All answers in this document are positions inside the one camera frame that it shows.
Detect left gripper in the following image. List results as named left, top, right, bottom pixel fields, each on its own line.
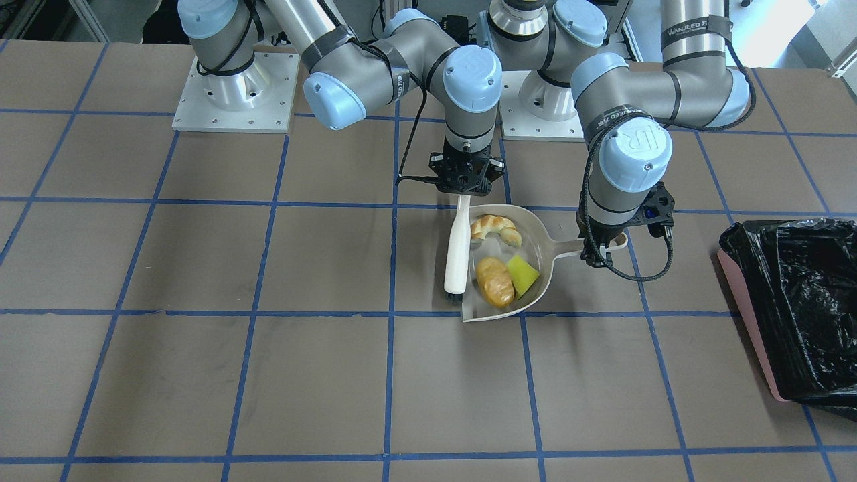
left=576, top=182, right=674, bottom=268

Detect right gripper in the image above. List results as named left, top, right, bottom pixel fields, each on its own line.
left=429, top=141, right=505, bottom=196

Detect croissant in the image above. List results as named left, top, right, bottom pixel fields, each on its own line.
left=469, top=214, right=522, bottom=248

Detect beige dustpan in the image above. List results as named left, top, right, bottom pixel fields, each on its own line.
left=461, top=204, right=629, bottom=323

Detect beige hand brush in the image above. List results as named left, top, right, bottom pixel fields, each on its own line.
left=443, top=195, right=471, bottom=304

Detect orange bread roll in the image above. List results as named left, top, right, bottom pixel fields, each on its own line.
left=475, top=256, right=516, bottom=308

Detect yellow sponge wedge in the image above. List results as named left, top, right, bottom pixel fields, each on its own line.
left=506, top=255, right=540, bottom=299

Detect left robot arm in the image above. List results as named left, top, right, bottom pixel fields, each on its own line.
left=477, top=1, right=755, bottom=266

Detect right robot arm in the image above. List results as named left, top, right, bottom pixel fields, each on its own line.
left=173, top=1, right=505, bottom=196

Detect black lined trash bin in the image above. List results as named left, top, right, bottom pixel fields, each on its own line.
left=717, top=218, right=856, bottom=420

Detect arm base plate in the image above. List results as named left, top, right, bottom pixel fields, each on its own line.
left=171, top=52, right=300, bottom=134
left=499, top=71, right=584, bottom=143

